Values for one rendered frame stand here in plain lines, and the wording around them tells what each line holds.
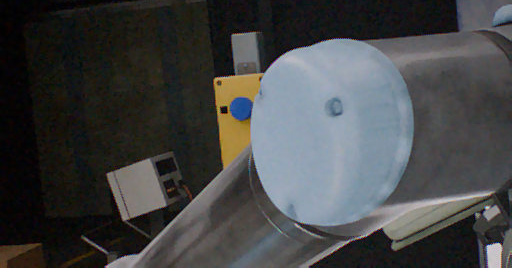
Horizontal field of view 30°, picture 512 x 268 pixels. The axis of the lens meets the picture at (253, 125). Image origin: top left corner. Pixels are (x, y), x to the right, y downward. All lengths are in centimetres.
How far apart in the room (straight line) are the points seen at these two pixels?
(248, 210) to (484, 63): 17
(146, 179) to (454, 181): 321
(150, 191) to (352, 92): 324
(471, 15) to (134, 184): 213
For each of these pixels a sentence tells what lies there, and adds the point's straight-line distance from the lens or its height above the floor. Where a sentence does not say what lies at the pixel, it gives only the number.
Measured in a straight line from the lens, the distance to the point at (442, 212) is 88.
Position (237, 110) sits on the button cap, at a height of 148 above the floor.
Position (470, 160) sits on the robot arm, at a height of 150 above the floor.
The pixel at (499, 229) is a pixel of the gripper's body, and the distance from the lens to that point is 78.
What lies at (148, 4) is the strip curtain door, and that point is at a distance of 1160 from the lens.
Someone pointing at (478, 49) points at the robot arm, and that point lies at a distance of 51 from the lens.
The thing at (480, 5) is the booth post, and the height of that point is 163.
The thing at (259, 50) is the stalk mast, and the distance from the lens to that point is 211.
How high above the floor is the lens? 155
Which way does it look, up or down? 3 degrees down
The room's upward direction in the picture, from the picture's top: 6 degrees counter-clockwise
